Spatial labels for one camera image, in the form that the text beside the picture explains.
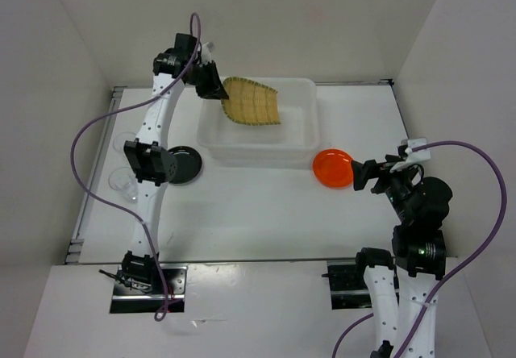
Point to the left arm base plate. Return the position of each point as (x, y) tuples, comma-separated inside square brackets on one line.
[(132, 297)]

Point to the clear plastic cup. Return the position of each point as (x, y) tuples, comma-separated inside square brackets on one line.
[(122, 180), (120, 140)]

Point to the clear plastic cup near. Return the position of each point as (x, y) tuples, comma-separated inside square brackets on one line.
[(122, 180)]

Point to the clear plastic bin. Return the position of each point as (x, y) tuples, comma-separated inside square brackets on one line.
[(291, 144)]

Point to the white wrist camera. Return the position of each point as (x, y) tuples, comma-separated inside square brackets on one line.
[(205, 53), (412, 152)]

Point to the clear plastic cup far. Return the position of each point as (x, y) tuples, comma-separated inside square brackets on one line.
[(120, 140)]

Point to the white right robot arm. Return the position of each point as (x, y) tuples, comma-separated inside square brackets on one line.
[(400, 280)]

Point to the orange plastic plate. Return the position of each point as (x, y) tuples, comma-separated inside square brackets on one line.
[(333, 168)]

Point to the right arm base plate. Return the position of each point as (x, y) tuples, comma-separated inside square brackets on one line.
[(346, 287)]

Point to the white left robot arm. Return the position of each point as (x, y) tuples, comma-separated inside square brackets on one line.
[(187, 62)]

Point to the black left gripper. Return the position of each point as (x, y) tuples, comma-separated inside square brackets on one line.
[(215, 89)]

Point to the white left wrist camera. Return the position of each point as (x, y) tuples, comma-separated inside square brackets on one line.
[(205, 53)]

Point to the black round dish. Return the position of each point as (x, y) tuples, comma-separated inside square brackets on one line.
[(189, 165)]

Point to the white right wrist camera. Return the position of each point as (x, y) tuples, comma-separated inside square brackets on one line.
[(412, 152)]

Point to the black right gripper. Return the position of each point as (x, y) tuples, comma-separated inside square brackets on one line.
[(371, 168)]

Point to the woven bamboo tray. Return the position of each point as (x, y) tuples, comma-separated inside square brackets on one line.
[(250, 103)]

